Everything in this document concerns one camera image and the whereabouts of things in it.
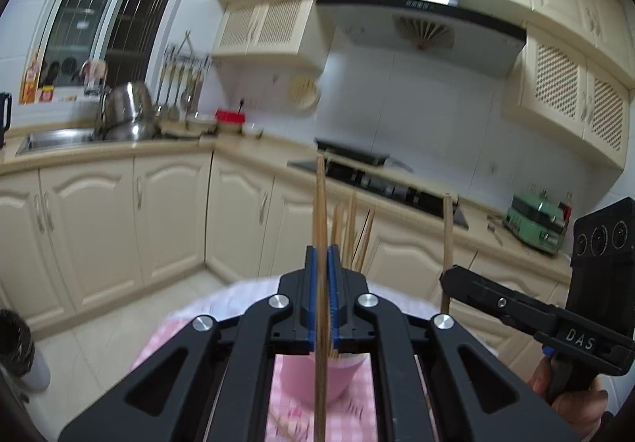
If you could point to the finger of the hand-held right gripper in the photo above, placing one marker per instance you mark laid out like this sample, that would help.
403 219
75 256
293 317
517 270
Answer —
496 300

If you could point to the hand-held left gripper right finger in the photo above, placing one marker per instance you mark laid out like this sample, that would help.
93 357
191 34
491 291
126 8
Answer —
333 298

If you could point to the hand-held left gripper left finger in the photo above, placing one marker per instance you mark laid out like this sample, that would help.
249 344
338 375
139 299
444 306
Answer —
310 298

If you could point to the slim wooden chopstick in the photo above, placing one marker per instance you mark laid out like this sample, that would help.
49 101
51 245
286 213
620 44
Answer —
318 224

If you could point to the pink cup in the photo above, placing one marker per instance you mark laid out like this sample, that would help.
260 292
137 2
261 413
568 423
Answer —
297 377

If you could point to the thick wooden stick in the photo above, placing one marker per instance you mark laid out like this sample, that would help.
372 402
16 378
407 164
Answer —
448 233

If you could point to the person's right hand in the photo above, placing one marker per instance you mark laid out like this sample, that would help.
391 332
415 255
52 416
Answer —
578 405

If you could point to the bundle of chopsticks in cup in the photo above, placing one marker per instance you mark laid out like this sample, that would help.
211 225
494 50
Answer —
350 233

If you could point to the green countertop appliance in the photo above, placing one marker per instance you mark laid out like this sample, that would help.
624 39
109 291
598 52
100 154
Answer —
531 224

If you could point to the pink checked tablecloth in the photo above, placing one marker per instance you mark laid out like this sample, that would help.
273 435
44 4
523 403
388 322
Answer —
357 417

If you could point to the black gas stove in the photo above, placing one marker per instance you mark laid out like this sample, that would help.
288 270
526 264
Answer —
387 189

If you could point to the pile of loose chopsticks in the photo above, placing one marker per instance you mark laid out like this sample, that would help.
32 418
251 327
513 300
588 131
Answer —
287 427

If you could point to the stack of plates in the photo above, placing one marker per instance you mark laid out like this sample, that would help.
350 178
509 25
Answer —
201 120

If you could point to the cream base cabinets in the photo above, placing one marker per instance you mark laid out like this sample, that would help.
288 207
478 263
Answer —
89 224

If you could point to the hanging metal utensil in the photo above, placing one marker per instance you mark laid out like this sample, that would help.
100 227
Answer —
189 95
162 95
172 97
180 95

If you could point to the steel wok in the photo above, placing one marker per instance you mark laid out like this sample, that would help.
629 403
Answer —
139 130

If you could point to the steel stock pot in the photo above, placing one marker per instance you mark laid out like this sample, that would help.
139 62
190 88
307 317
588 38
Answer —
129 102

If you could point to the grey range hood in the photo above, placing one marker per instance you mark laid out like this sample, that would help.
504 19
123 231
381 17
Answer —
367 25

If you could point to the trash bin with black bag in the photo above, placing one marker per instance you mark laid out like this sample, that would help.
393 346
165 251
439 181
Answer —
20 348

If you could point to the steel sink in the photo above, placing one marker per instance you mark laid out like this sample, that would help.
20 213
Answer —
54 139

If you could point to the pink cloth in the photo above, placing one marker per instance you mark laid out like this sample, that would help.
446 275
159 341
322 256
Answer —
94 72

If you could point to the kitchen window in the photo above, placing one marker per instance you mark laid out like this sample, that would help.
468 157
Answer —
144 15

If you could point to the small red yellow box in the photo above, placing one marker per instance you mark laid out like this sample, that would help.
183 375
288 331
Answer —
46 94

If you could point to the black kettle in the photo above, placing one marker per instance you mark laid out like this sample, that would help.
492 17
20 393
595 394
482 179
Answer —
4 119

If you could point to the orange packet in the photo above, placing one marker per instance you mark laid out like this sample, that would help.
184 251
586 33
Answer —
30 80

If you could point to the lattice door wall cabinet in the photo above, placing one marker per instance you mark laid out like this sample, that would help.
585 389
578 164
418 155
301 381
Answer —
560 75
278 25

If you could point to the wall utensil rack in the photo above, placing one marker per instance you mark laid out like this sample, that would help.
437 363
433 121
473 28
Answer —
186 55

